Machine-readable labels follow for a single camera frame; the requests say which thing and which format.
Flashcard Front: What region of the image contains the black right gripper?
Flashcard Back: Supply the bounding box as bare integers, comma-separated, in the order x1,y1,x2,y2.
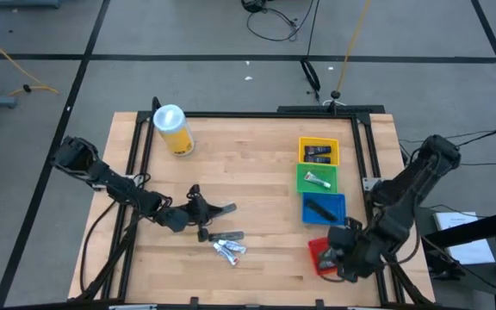
337,233,390,284

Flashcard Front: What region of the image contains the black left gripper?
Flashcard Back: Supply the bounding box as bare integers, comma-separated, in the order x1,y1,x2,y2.
182,183,233,244

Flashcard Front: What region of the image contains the white toothpaste tube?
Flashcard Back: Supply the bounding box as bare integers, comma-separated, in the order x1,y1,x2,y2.
303,170,332,190
212,241,241,267
217,239,248,256

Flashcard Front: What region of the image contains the red plastic basket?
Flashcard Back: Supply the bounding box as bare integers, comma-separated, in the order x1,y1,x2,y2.
307,236,340,277

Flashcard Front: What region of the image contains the blue plastic basket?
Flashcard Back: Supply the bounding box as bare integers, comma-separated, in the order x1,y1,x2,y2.
301,191,348,226

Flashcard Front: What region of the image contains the green plastic basket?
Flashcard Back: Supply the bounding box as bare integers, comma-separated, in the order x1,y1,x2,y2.
295,162,339,195

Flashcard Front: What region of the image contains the yellow wipes canister white lid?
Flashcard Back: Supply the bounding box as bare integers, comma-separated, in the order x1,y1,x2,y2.
152,103,196,158

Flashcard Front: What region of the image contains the white paper stack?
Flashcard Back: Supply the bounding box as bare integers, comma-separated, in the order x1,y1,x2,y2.
432,210,496,266

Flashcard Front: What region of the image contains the yellow plastic basket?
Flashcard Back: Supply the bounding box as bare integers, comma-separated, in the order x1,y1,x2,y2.
297,136,341,167

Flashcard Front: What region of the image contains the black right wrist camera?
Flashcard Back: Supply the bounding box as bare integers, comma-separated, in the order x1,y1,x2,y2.
326,224,358,252

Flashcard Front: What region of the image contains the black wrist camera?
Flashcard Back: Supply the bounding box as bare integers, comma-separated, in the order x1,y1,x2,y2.
326,224,358,252
156,207,191,234

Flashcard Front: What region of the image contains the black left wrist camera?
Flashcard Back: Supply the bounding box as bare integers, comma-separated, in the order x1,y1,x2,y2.
156,207,191,234

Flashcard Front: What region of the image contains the black metal table frame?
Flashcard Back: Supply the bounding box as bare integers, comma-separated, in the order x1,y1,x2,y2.
67,104,437,310

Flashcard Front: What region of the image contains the black stand frame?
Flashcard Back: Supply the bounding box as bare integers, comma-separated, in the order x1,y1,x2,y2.
419,205,496,310

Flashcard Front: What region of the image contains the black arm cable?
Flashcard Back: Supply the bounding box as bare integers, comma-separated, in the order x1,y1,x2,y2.
78,200,116,298

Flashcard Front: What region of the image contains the black floor strap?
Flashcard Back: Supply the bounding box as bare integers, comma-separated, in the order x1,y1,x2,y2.
299,57,322,92

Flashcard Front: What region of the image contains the black camera post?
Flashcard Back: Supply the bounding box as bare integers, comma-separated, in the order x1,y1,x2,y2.
325,89,344,116

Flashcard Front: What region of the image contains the black power cable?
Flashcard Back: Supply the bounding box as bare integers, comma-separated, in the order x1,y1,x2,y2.
456,124,496,147

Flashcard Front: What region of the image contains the black hanging cable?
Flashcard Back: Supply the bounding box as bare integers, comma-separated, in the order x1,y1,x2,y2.
305,0,320,59

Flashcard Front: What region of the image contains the black floor cable loop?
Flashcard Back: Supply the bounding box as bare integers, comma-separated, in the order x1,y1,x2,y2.
241,0,318,43

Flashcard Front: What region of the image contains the yellow hanging cable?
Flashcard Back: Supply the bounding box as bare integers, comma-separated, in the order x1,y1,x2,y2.
335,0,373,94

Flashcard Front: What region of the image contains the yellow floor cable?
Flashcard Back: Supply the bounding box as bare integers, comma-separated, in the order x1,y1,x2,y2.
0,23,61,130

